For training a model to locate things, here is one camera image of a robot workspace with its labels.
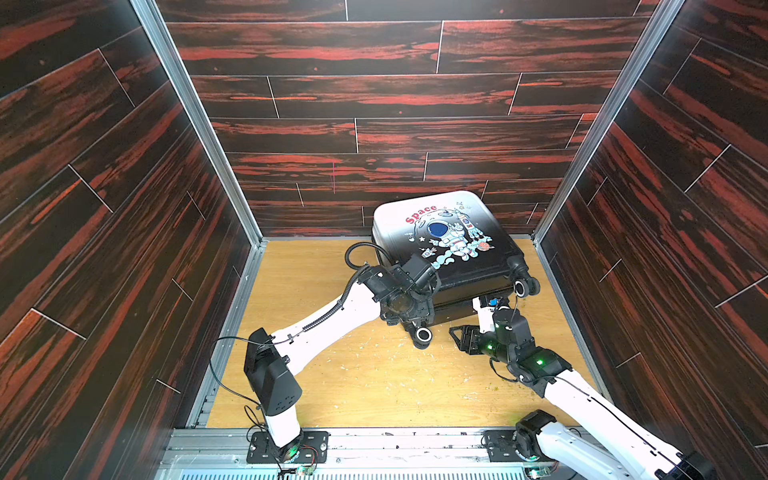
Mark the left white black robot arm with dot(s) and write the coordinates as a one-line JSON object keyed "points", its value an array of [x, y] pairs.
{"points": [[274, 360]]}

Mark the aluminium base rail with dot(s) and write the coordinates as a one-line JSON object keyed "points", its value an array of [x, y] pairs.
{"points": [[353, 453]]}

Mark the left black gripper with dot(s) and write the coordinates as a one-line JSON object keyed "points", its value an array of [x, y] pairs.
{"points": [[425, 308]]}

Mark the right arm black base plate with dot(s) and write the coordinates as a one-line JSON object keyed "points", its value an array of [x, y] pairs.
{"points": [[500, 445]]}

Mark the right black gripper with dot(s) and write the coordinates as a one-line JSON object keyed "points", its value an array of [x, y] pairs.
{"points": [[470, 339]]}

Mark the left aluminium corner post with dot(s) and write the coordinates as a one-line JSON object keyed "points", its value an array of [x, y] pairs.
{"points": [[159, 36]]}

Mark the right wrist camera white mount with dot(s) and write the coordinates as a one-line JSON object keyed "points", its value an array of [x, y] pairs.
{"points": [[485, 306]]}

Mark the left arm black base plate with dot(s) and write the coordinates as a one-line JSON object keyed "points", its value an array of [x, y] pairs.
{"points": [[310, 447]]}

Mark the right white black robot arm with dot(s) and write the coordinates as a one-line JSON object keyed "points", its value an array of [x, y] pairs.
{"points": [[620, 448]]}

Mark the right aluminium corner post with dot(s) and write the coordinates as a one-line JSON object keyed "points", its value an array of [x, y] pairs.
{"points": [[658, 25]]}

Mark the black white astronaut suitcase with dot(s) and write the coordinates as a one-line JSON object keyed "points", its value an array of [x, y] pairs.
{"points": [[471, 253]]}

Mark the aluminium corner post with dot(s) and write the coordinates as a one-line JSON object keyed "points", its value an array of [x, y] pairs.
{"points": [[159, 36], [658, 25]]}

